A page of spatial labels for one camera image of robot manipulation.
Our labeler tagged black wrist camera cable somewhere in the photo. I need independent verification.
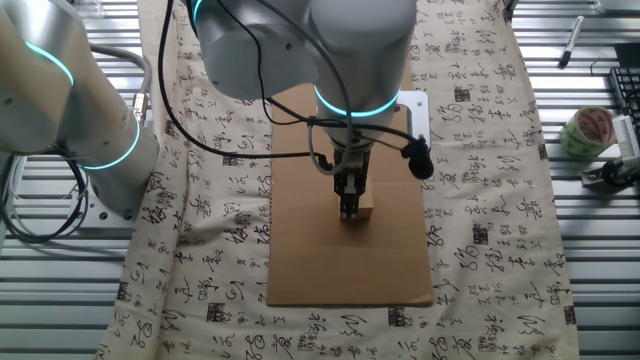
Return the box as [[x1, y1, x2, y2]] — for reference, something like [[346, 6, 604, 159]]
[[214, 0, 419, 151]]

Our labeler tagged black marker pen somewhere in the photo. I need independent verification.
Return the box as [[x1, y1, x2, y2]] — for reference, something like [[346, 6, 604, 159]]
[[557, 15, 586, 70]]

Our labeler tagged grey flat device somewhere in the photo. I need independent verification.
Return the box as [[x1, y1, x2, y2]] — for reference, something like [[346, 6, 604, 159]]
[[593, 0, 640, 16]]

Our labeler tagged calligraphy print cloth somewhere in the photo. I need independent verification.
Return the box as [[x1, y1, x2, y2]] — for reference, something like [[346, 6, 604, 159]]
[[94, 0, 581, 360]]

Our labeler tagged metal cable connector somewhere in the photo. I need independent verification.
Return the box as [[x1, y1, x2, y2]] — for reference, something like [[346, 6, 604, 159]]
[[131, 92, 151, 127]]

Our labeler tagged silver finned camera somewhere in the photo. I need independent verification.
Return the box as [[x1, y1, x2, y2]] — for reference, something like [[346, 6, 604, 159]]
[[611, 114, 640, 162]]

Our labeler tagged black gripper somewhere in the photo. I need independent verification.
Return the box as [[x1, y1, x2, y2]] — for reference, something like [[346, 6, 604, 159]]
[[331, 148, 374, 221]]

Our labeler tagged brown cardboard sheet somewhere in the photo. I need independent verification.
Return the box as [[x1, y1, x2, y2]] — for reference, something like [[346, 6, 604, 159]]
[[266, 82, 435, 308]]

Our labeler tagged black base cable bundle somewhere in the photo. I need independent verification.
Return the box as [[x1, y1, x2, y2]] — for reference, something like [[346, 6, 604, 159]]
[[0, 154, 92, 246]]

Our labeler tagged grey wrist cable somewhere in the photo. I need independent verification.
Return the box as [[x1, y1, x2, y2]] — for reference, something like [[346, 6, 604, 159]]
[[254, 0, 354, 177]]

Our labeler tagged black flat object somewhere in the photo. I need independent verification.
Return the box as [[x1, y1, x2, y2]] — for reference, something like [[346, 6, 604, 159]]
[[613, 43, 640, 69]]

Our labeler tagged clear plastic object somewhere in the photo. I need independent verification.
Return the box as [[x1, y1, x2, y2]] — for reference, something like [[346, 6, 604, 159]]
[[69, 0, 105, 20]]

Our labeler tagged clear packing tape roll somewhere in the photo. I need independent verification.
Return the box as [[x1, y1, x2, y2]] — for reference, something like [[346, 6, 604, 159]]
[[558, 105, 617, 163]]

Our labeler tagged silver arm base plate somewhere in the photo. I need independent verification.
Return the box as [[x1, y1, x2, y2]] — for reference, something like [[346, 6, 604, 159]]
[[7, 192, 139, 239]]

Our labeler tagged grey arm base cable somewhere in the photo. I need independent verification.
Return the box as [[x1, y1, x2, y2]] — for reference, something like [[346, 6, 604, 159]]
[[89, 43, 154, 101]]

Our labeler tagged metal clamp device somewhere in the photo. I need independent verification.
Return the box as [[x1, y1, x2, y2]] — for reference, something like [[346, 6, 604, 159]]
[[579, 155, 640, 191]]

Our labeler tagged small wooden block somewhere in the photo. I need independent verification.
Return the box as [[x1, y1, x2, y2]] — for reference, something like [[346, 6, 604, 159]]
[[339, 182, 376, 222]]

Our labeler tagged thick black gripper cable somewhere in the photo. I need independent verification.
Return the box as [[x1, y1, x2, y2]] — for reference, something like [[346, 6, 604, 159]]
[[157, 0, 334, 171]]

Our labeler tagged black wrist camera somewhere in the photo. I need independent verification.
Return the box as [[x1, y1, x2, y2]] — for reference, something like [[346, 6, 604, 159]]
[[400, 135, 435, 181]]

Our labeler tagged black keyboard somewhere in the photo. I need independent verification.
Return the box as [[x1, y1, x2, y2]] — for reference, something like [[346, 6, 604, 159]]
[[608, 66, 640, 132]]

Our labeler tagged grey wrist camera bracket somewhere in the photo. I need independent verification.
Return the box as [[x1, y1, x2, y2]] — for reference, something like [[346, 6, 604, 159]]
[[394, 90, 432, 149]]

